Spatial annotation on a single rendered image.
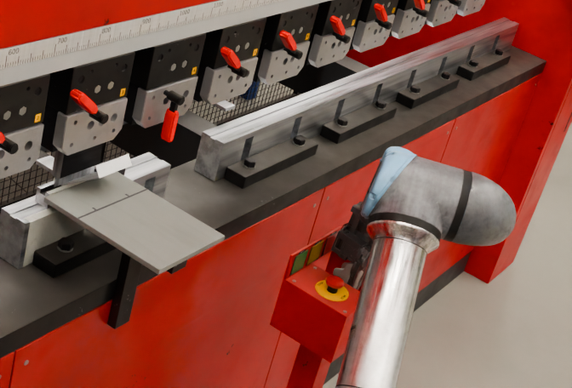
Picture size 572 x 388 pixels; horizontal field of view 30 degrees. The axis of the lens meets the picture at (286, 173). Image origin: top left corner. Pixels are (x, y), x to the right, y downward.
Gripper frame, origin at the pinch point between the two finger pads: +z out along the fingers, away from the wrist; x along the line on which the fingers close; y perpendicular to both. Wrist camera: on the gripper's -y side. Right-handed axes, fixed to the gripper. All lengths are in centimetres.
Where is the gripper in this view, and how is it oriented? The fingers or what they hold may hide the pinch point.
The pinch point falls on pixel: (351, 293)
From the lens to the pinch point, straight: 232.6
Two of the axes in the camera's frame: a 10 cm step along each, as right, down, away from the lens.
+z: -3.1, 8.2, 4.9
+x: -5.5, 2.6, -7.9
